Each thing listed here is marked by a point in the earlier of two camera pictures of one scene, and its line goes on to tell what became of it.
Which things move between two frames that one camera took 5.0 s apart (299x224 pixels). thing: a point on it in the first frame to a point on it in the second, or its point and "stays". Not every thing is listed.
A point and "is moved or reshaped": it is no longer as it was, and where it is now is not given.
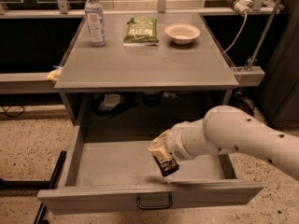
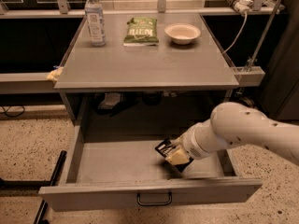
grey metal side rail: x=27 y=83 stays
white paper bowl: x=182 y=33 stays
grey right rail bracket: x=249 y=76 stays
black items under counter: x=110 y=105 stays
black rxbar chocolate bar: x=166 y=166 is moved or reshaped
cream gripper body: x=175 y=144 to x=191 y=145
